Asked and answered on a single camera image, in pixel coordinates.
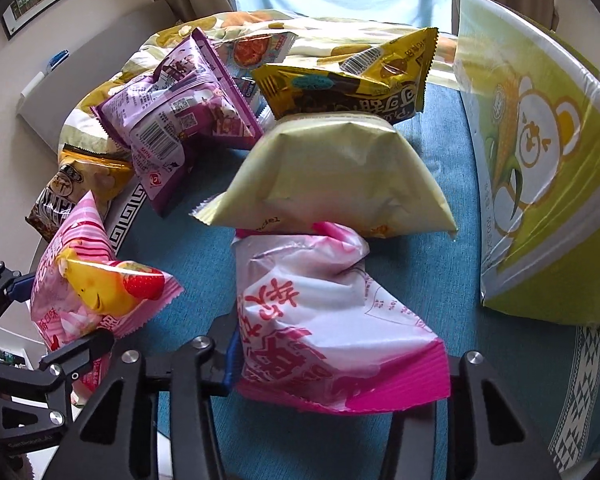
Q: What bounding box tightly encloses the white and red snack packet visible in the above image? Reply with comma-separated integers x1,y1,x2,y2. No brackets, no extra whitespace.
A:
214,30,297,92

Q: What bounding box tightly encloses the dark brown snack packet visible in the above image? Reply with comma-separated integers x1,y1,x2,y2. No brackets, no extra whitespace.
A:
25,187,112,244

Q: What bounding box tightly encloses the white and magenta snack packet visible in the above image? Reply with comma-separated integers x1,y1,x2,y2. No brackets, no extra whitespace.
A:
234,220,452,416

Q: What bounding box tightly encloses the floral striped blanket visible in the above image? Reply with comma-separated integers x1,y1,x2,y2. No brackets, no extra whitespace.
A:
57,10,462,162

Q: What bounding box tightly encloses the small blue snack packet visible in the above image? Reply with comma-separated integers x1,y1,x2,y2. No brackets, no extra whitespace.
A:
234,76,262,107

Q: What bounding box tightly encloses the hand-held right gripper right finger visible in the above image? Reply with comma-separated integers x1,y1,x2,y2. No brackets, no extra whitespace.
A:
382,350,553,480

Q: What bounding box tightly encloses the pink strawberry print snack packet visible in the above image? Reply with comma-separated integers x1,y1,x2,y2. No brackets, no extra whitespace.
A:
30,190,186,402

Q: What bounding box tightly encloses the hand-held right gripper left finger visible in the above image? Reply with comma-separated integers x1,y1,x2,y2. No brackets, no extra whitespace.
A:
45,312,239,480

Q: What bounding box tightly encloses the teal patterned mat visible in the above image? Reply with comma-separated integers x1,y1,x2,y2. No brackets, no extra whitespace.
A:
104,79,600,480

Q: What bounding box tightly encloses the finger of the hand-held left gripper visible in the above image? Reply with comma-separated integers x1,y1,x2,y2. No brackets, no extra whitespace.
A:
39,329,117,406
0,261,35,336

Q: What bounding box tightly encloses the small blue object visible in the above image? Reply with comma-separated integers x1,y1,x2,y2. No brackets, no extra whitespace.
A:
45,49,72,72

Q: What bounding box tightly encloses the pale yellow snack packet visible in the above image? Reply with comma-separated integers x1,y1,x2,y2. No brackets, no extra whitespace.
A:
190,112,459,239

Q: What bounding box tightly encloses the orange snack packet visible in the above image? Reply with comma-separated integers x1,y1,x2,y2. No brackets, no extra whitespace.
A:
57,146,136,202

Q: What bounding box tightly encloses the purple snack packet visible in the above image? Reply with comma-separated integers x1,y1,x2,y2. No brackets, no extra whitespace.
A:
90,27,264,218

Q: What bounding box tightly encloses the yellow and brown snack packet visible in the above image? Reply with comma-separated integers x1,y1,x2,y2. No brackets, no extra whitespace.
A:
252,27,440,122

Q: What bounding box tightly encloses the green and white cardboard box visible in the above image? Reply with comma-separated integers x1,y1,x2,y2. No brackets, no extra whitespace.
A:
452,0,600,332

